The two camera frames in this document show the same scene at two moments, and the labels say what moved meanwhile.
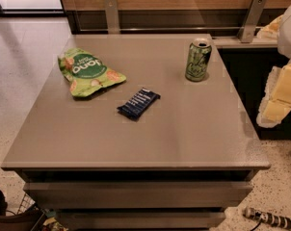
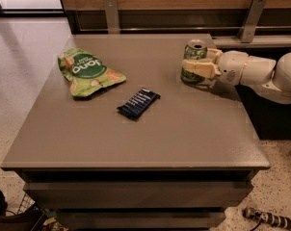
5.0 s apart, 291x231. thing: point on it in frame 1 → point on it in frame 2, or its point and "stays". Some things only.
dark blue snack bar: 139,104 stays
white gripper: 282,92 → 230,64
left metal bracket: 111,5 stays
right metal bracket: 251,18 stays
